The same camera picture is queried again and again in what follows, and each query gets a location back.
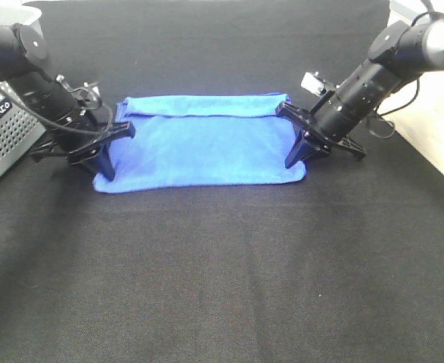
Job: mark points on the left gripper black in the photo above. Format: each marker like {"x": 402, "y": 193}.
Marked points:
{"x": 90, "y": 150}

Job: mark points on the blue microfiber towel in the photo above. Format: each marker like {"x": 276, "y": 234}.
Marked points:
{"x": 193, "y": 140}

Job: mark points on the grey perforated plastic basket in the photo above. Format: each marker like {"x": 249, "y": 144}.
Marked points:
{"x": 18, "y": 130}

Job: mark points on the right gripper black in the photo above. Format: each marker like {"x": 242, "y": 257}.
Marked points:
{"x": 321, "y": 129}

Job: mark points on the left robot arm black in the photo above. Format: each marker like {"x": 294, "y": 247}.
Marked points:
{"x": 67, "y": 113}

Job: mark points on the white plastic basket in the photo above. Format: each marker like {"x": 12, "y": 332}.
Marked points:
{"x": 422, "y": 122}

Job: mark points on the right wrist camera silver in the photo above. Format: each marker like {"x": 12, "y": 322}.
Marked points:
{"x": 313, "y": 84}

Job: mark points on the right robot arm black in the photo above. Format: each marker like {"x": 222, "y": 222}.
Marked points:
{"x": 399, "y": 55}

